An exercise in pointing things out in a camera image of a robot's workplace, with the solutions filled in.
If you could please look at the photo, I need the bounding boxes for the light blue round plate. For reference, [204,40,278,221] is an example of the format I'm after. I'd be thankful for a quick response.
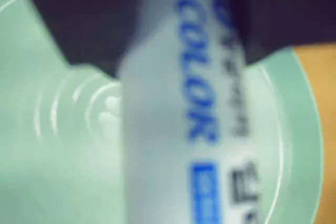
[0,0,325,224]

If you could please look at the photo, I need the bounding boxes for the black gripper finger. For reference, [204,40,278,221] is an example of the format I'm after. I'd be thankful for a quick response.
[17,0,148,80]
[223,0,336,67]

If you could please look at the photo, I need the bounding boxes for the blue capped white marker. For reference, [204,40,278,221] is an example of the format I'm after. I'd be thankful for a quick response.
[117,0,263,224]

